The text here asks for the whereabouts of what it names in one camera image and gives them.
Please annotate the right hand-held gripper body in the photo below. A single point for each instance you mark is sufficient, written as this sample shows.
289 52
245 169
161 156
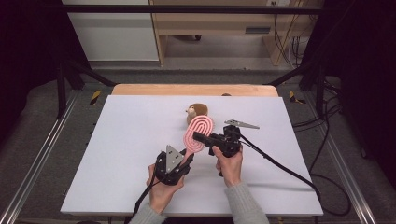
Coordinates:
229 141

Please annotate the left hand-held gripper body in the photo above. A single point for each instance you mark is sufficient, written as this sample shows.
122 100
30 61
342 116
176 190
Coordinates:
172 161

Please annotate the pink hairbrush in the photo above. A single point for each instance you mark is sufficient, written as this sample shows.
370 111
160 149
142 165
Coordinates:
199 127

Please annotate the brown cup with animal figure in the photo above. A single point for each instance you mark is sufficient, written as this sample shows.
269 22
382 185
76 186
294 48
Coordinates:
199 109

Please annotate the person's right hand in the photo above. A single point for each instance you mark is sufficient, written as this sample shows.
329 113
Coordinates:
232 169

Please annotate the person's left hand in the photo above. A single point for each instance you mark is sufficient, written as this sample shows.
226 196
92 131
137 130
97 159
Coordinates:
162 194

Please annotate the yellow black floor tape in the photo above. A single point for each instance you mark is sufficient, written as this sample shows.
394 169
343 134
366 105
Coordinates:
294 97
95 97

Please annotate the wooden desk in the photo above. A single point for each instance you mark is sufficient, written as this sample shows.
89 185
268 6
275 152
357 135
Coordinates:
214 25

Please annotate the white cabinet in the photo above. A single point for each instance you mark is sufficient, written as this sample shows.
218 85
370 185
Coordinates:
115 34

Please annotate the black curtain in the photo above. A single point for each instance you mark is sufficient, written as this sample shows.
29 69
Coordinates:
364 62
28 46

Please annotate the black frame leg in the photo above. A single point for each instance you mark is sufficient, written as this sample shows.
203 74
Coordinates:
319 87
61 90

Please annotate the metal floor rail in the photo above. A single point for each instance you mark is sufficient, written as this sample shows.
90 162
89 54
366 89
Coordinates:
348 180
37 158

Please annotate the black horizontal frame bar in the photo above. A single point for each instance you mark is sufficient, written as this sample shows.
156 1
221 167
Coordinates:
186 9

